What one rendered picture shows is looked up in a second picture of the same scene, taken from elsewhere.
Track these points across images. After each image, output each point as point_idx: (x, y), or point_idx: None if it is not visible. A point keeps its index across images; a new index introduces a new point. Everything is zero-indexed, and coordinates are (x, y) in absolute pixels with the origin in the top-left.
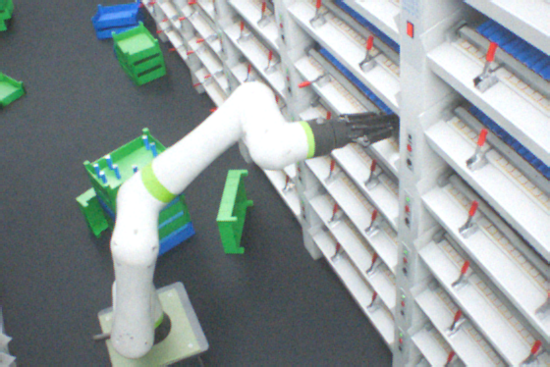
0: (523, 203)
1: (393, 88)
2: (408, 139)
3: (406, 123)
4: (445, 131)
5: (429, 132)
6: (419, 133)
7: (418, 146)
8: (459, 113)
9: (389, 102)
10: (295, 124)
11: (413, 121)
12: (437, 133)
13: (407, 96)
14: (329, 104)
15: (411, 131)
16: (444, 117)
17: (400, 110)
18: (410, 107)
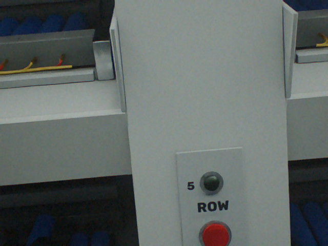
0: None
1: (21, 101)
2: (200, 207)
3: (173, 144)
4: (326, 70)
5: (307, 90)
6: (266, 126)
7: (266, 188)
8: (310, 16)
9: (41, 141)
10: None
11: (223, 97)
12: (326, 81)
13: (167, 13)
14: None
15: (213, 152)
16: (295, 36)
17: (131, 111)
18: (192, 51)
